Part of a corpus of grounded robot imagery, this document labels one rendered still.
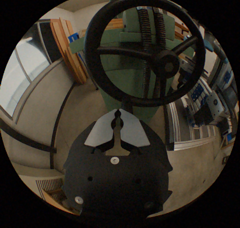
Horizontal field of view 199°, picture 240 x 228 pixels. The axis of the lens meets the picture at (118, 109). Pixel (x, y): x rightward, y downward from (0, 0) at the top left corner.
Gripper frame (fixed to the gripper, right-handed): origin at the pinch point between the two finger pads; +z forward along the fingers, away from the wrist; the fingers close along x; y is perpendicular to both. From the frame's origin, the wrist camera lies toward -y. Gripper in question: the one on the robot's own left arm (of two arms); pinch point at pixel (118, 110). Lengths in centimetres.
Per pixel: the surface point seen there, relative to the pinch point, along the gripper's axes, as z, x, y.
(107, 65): 21.1, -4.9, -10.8
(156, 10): 0.8, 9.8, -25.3
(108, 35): 14.3, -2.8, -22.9
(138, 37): 6.8, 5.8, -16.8
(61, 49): 104, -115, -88
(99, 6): 153, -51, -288
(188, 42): -2.1, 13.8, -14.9
